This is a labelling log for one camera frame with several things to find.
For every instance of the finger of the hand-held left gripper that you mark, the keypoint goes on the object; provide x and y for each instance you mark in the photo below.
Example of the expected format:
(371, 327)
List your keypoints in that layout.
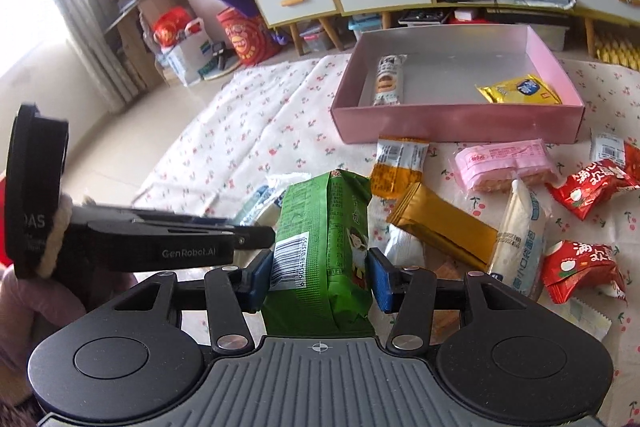
(255, 238)

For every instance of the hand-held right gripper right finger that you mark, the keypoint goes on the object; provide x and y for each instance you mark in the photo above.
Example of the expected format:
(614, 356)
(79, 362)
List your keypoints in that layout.
(382, 279)

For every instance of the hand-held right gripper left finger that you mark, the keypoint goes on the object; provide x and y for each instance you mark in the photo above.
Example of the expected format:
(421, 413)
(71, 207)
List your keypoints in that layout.
(257, 277)

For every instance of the silver white snack packet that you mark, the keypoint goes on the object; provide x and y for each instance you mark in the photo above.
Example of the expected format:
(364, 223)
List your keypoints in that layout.
(402, 247)

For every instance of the orange white snack packet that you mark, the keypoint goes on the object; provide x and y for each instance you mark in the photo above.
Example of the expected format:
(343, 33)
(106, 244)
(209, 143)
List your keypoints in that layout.
(397, 167)

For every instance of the long white snack packet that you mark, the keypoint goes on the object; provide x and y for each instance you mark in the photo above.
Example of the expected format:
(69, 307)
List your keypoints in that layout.
(520, 232)

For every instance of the pink cardboard box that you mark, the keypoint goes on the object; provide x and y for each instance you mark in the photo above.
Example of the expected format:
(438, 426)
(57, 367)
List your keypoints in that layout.
(440, 117)

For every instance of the white blue snack packet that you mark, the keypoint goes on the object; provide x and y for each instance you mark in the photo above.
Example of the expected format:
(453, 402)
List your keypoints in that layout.
(265, 202)

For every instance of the gold snack packet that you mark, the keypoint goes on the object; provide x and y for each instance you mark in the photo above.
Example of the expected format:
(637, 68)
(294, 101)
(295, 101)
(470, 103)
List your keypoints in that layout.
(442, 222)

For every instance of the cherry print mat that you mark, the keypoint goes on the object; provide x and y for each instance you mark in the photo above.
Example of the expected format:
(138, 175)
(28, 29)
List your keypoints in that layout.
(260, 107)

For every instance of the pink wafer packet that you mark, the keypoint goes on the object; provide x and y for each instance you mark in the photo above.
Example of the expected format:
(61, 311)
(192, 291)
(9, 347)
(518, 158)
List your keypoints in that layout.
(505, 162)

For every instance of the white paper bag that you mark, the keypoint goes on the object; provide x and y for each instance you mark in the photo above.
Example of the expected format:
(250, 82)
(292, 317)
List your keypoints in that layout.
(187, 54)

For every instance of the red snack packet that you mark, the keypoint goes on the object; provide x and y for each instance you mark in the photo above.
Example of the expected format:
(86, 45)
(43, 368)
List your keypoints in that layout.
(590, 189)
(580, 269)
(632, 162)

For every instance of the cookie print snack packet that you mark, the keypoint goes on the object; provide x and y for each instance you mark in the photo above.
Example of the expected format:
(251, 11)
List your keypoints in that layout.
(387, 79)

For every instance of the red printed bag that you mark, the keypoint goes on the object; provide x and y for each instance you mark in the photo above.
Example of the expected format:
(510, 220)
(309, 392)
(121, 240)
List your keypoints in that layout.
(247, 37)

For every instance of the clear storage bin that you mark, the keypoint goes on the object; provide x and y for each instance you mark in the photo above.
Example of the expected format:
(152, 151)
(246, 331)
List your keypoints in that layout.
(316, 39)

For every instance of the white green snack packet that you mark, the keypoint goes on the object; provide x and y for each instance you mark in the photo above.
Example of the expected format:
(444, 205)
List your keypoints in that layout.
(590, 319)

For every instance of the red gift bag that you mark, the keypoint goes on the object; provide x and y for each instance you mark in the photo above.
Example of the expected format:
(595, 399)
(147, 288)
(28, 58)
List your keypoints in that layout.
(172, 27)

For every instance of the yellow snack packet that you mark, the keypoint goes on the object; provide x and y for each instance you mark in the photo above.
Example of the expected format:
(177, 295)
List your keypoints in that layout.
(517, 91)

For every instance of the blue lid storage bin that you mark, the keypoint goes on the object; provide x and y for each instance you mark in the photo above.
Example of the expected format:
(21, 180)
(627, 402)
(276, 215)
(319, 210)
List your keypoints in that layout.
(365, 29)

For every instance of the black keyboard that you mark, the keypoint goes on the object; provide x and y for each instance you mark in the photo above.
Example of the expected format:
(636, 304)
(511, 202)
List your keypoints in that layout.
(425, 17)

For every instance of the yellow egg tray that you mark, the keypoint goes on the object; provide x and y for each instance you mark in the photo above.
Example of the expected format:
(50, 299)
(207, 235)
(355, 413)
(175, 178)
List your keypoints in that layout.
(617, 52)

